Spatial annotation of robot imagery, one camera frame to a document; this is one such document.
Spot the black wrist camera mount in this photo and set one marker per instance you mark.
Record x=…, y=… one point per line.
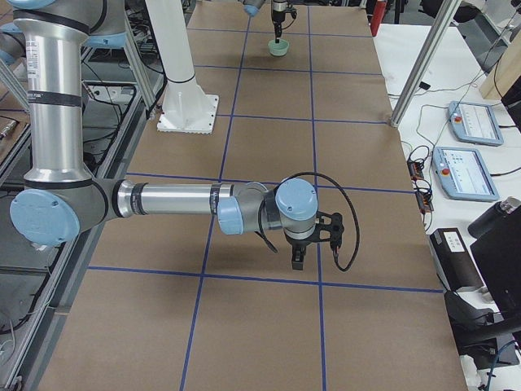
x=328, y=228

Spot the white central pedestal column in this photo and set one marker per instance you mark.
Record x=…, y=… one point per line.
x=185, y=106

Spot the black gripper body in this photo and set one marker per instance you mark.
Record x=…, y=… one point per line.
x=299, y=245
x=278, y=15

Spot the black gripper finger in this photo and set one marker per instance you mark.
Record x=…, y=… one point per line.
x=295, y=263
x=277, y=33
x=301, y=261

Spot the red cylinder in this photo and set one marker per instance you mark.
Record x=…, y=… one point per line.
x=377, y=16

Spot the black computer monitor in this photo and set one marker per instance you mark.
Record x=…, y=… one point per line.
x=497, y=256

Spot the mint green bowl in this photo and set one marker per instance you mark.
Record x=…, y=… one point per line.
x=278, y=47

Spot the aluminium frame post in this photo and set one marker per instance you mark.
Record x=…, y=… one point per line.
x=429, y=47

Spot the black box with label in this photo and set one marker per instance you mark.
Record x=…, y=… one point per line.
x=453, y=261

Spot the near blue teach pendant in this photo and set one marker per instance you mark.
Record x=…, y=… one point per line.
x=463, y=174

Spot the blue teach pendant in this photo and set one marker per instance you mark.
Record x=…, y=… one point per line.
x=463, y=174
x=474, y=123

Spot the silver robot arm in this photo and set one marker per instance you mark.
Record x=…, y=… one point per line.
x=61, y=198
x=252, y=7

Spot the far blue teach pendant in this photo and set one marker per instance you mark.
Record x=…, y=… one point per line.
x=474, y=123

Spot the small black square device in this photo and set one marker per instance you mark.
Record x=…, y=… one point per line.
x=424, y=86

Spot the aluminium side frame rail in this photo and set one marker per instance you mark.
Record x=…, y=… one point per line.
x=39, y=283

